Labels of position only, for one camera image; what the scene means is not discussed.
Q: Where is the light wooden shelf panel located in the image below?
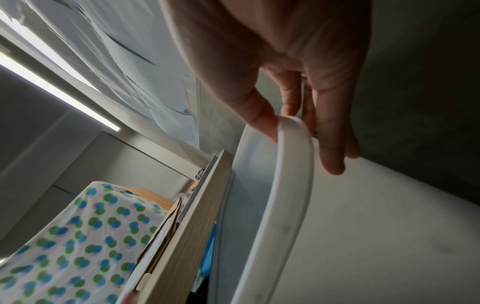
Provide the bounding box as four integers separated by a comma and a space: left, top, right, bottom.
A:
140, 149, 235, 304

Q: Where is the brown cardboard box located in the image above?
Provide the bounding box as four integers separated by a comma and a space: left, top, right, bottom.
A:
144, 197, 185, 275

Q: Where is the white plastic storage bin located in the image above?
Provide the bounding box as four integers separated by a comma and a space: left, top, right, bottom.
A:
208, 115, 480, 304

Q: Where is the person's right hand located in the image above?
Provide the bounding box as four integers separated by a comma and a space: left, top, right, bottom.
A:
157, 0, 373, 176

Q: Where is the long ceiling light strip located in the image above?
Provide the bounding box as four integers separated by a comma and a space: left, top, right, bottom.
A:
0, 52, 122, 133

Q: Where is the white cloth with blue-green dots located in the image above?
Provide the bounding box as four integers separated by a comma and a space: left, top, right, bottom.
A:
0, 181, 170, 304

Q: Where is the orange wooden furniture frame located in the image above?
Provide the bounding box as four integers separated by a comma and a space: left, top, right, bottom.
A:
123, 187, 176, 213

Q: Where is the wrinkled white sheet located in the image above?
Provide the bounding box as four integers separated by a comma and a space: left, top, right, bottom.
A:
22, 0, 200, 148

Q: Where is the blue plastic item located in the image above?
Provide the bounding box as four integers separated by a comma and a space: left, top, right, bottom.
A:
198, 222, 218, 281

